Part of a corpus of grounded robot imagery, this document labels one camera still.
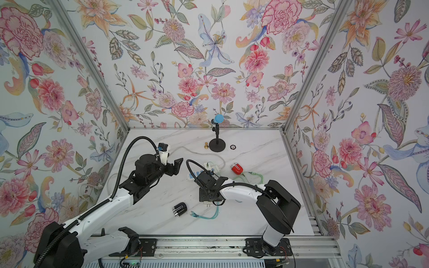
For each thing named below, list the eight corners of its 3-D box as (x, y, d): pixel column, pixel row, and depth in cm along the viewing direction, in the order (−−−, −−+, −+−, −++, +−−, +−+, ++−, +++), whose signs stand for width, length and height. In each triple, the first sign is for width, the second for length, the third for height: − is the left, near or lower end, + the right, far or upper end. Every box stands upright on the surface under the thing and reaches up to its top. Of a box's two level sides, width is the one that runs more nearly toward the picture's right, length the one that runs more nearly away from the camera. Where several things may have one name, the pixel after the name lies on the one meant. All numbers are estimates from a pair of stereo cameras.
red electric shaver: (237, 175, 99) (238, 173, 97) (230, 167, 102) (230, 165, 100) (243, 171, 101) (244, 169, 99) (235, 164, 104) (236, 161, 102)
